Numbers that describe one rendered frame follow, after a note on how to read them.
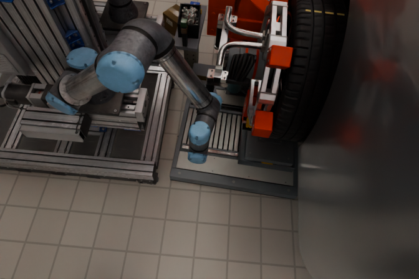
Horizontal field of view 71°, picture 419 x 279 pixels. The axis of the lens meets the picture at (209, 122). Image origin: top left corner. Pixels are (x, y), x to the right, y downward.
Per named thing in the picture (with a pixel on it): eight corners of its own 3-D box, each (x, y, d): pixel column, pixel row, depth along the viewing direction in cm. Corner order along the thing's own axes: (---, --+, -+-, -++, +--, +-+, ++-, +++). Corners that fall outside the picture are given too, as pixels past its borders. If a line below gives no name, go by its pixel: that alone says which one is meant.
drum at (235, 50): (268, 87, 140) (275, 68, 128) (224, 81, 141) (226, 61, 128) (269, 65, 147) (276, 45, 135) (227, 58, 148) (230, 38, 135)
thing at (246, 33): (265, 43, 127) (270, 24, 118) (221, 37, 127) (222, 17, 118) (267, 15, 135) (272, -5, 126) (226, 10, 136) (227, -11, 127)
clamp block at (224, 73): (227, 88, 124) (228, 80, 119) (206, 85, 124) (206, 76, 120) (228, 78, 126) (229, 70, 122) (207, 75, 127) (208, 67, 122)
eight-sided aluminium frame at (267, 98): (257, 143, 148) (286, 76, 100) (244, 141, 148) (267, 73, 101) (263, 61, 174) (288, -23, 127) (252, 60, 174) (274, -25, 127)
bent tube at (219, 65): (262, 79, 117) (268, 61, 108) (214, 72, 118) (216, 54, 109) (264, 47, 126) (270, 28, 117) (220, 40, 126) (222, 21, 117)
